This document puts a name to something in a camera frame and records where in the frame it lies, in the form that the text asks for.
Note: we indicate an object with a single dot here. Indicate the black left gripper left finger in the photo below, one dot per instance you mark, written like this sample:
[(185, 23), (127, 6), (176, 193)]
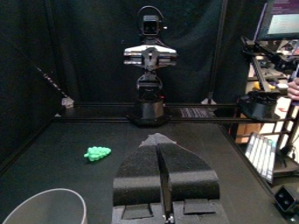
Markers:
[(137, 175)]

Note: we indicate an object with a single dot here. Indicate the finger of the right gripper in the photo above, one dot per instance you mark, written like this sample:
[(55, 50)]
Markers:
[(155, 59), (147, 59)]

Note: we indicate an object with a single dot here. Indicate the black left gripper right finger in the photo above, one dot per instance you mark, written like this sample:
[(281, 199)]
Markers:
[(192, 175)]

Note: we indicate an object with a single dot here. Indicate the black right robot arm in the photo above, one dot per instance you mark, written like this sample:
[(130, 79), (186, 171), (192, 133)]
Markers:
[(150, 96)]

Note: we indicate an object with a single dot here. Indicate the grey bowl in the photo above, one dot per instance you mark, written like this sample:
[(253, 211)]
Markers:
[(47, 208)]

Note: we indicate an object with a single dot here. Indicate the person's hand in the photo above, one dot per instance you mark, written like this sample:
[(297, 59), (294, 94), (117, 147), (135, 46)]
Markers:
[(294, 89)]

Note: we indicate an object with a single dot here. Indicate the green toy grapes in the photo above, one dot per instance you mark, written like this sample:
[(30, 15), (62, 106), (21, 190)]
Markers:
[(98, 153)]

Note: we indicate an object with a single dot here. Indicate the rack of white panels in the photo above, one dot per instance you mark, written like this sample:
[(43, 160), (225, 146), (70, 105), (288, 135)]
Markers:
[(262, 156)]

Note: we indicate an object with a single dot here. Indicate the brown cardboard box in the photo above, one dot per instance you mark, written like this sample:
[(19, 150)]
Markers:
[(248, 132)]

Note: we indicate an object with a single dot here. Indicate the thin diagonal brace rod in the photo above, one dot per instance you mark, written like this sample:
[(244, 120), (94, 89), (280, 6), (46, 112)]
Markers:
[(53, 80)]

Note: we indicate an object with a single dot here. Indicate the computer monitor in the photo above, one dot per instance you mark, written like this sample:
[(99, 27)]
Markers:
[(282, 20)]

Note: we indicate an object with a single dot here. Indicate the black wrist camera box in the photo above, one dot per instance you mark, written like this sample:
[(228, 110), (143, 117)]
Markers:
[(151, 25)]

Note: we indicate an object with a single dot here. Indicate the black vertical frame pole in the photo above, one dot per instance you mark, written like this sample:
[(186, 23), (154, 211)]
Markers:
[(218, 52)]

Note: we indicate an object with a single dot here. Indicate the white corner bracket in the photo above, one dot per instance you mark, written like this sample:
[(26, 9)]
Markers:
[(67, 102), (209, 101)]

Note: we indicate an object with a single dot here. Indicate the black horizontal frame rail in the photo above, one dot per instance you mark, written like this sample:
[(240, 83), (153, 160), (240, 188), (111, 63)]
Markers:
[(98, 119)]

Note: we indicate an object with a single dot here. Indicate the black table-level camera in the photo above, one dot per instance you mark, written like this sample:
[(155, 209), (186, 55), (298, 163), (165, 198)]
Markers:
[(288, 199)]

